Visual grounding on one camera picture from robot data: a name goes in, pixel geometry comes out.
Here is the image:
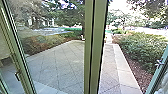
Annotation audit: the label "dark lever window handle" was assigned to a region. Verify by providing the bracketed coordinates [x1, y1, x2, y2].
[13, 70, 22, 83]

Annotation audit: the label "low green hedge outdoors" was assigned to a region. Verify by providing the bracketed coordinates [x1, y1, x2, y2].
[21, 31, 84, 56]

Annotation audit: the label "green shrub outdoors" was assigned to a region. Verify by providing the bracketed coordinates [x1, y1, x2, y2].
[114, 31, 168, 73]

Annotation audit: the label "large tree outdoors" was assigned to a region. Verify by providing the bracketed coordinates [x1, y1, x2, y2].
[9, 0, 86, 38]

